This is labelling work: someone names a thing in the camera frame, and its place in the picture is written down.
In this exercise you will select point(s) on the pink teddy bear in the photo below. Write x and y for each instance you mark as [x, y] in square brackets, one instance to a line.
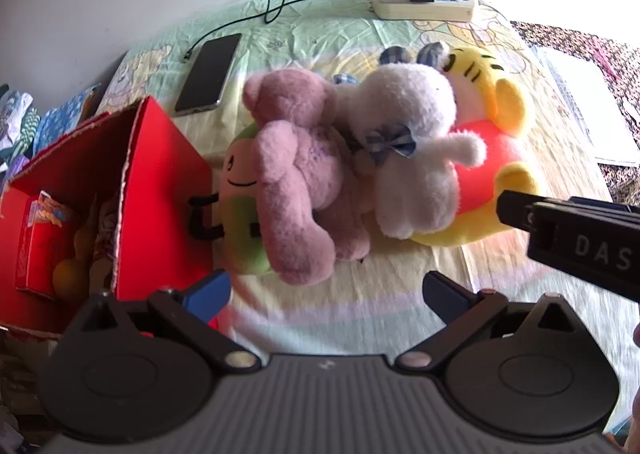
[295, 169]

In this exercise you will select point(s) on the blue checked towel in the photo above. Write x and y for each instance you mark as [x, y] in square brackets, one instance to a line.
[65, 114]

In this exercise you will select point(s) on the green smiling plush toy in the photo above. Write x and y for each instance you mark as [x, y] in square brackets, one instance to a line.
[240, 214]

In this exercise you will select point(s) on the pile of folded clothes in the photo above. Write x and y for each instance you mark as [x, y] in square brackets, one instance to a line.
[15, 129]

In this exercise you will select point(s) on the white power strip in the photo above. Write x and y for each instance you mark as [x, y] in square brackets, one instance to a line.
[425, 10]

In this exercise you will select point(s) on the red cardboard box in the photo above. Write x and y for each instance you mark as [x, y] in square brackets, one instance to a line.
[165, 169]

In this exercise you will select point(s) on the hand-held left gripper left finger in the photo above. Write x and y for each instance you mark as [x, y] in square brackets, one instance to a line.
[207, 294]

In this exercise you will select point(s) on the yellow gourd toy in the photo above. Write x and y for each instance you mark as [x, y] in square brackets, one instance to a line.
[70, 276]

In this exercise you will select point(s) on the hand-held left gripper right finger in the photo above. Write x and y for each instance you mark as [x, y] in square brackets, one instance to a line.
[442, 294]

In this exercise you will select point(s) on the white paper sheet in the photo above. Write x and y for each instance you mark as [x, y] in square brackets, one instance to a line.
[590, 109]

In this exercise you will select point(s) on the cartoon printed bed sheet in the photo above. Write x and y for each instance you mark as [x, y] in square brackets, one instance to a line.
[320, 34]

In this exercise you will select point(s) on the white rabbit plush toy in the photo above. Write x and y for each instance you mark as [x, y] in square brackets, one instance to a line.
[405, 99]

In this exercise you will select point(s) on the dark patterned cloth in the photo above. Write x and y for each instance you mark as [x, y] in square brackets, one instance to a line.
[600, 49]

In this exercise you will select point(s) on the black smartphone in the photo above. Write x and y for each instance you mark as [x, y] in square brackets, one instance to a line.
[207, 74]

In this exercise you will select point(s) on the yellow tiger plush toy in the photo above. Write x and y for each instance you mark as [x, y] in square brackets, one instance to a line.
[500, 154]

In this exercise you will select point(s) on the small red carton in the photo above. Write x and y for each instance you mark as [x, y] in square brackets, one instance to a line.
[40, 254]

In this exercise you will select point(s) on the beige toy figure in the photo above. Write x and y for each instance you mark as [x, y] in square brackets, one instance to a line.
[102, 234]

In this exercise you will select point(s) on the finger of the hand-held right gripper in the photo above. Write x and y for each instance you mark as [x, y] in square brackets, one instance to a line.
[517, 211]

